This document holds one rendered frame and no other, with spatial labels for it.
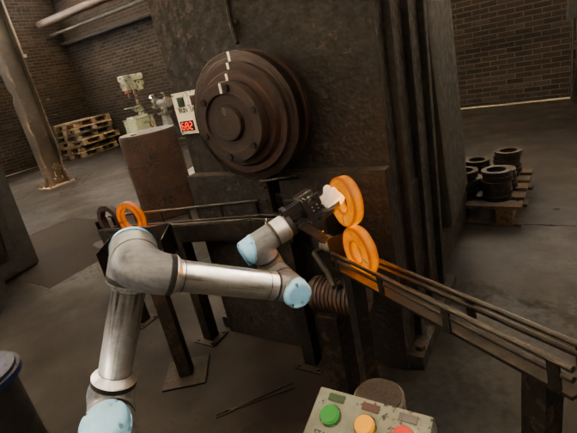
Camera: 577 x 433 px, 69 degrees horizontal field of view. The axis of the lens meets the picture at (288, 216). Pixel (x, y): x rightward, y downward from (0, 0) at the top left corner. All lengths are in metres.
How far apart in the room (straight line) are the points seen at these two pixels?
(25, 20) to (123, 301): 12.01
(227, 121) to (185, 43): 0.51
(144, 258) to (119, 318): 0.23
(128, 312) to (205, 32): 1.15
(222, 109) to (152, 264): 0.72
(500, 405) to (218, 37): 1.72
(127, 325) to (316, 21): 1.12
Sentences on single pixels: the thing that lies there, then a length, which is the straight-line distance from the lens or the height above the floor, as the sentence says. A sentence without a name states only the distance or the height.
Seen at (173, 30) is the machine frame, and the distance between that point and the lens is 1.96.
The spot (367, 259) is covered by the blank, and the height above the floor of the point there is 0.72.
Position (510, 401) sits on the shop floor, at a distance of 1.84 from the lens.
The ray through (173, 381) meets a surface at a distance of 2.17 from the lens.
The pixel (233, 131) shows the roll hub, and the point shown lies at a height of 1.09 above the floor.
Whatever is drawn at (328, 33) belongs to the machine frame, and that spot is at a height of 1.34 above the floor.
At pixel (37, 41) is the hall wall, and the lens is 12.92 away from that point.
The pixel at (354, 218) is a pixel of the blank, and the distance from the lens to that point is 1.24.
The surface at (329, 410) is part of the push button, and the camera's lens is 0.95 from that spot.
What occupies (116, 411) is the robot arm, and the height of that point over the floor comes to 0.59.
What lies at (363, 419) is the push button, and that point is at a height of 0.61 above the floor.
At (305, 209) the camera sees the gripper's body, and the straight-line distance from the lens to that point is 1.19.
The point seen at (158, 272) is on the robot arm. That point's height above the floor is 0.91.
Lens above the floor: 1.29
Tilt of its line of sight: 20 degrees down
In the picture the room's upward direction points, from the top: 12 degrees counter-clockwise
